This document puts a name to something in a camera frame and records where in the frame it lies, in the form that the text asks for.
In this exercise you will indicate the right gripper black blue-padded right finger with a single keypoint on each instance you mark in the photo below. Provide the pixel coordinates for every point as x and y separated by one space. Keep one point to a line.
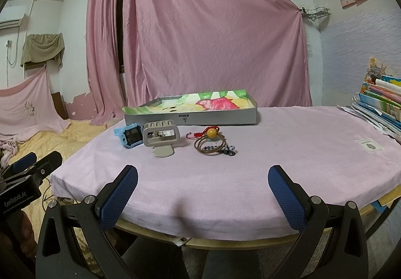
345 254

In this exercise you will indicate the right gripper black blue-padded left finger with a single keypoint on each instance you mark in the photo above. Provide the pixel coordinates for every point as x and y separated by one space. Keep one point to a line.
58 252

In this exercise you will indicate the pink table cloth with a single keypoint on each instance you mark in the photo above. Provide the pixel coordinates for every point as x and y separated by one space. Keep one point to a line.
227 197

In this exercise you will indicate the black white striped hair clip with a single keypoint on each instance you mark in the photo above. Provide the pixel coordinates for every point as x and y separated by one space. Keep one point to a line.
229 150

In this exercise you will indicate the brown wooden headboard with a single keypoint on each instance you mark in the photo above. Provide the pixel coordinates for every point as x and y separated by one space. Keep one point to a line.
59 105

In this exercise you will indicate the white air conditioner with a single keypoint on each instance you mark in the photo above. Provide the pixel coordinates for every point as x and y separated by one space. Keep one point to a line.
11 17

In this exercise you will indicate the narrow pink curtain panel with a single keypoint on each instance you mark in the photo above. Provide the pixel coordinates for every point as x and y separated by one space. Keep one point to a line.
102 60

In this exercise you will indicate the stack of books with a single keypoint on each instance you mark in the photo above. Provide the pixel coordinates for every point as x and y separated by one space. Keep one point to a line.
378 101

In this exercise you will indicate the yellow bed blanket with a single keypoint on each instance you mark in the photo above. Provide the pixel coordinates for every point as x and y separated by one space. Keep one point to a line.
67 142

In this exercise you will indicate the white fabric label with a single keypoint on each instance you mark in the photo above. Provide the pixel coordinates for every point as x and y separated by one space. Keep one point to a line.
370 145

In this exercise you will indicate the olive green hanging cloth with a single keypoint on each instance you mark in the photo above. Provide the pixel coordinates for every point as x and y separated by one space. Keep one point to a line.
41 48

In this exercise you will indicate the grey tray with colourful lining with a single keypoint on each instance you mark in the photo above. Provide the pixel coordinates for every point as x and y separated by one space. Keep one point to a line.
222 108

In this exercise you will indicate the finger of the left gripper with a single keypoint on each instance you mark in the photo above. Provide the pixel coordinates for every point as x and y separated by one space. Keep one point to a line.
20 165
42 168

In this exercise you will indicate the wire wall rack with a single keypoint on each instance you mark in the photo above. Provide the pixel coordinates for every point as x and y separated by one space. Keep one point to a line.
316 13

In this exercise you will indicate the pink embroidered draped sheet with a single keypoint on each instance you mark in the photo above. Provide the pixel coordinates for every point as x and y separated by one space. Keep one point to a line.
28 108

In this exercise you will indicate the large pink curtain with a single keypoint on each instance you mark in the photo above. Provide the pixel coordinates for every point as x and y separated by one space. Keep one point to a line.
174 47

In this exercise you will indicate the person's left hand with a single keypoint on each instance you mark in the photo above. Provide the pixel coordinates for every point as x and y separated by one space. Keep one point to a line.
17 234

